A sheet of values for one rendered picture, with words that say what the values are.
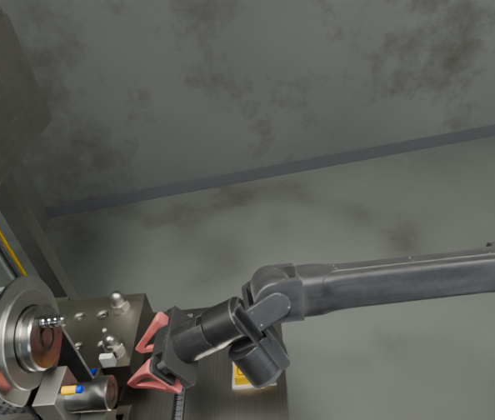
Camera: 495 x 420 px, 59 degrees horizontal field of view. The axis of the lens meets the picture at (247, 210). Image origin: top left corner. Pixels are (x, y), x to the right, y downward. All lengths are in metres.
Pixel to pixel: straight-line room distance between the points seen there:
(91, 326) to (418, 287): 0.57
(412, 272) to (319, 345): 1.41
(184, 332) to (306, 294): 0.18
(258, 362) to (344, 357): 1.37
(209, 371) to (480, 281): 0.51
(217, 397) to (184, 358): 0.24
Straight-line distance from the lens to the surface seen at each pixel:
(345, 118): 2.93
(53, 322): 0.56
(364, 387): 1.91
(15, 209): 1.54
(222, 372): 0.90
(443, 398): 1.94
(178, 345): 0.63
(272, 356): 0.63
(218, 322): 0.60
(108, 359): 0.79
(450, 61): 3.08
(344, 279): 0.59
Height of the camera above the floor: 1.65
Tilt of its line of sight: 37 degrees down
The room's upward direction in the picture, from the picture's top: 9 degrees counter-clockwise
